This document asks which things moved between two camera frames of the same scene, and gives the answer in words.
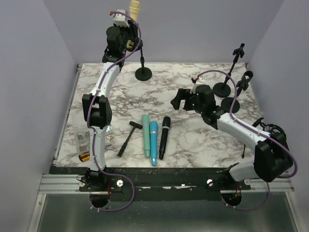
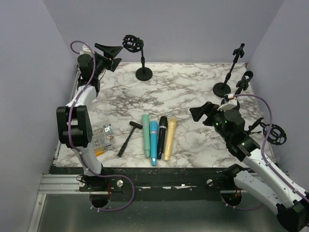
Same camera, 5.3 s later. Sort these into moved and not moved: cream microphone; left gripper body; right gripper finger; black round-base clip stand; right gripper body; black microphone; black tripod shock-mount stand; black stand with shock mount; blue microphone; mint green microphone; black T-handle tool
Moved: right gripper finger; right gripper body; black microphone; cream microphone; left gripper body
Not moved: black tripod shock-mount stand; black round-base clip stand; mint green microphone; black stand with shock mount; black T-handle tool; blue microphone
